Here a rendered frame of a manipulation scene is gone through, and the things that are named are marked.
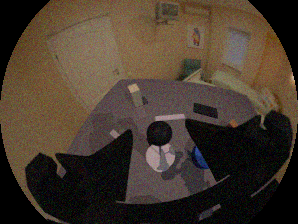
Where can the brown cube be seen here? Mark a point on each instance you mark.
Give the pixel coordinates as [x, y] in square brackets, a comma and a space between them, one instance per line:
[232, 124]

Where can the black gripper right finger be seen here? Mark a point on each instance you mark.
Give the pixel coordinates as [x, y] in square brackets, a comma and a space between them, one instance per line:
[219, 145]

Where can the glass french press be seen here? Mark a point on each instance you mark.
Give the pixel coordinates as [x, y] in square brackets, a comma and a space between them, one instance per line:
[160, 155]

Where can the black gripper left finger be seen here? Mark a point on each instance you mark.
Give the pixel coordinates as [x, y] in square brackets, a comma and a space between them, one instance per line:
[108, 167]

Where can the blue cylinder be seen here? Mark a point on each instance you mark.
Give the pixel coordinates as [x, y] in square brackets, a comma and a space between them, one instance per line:
[198, 160]

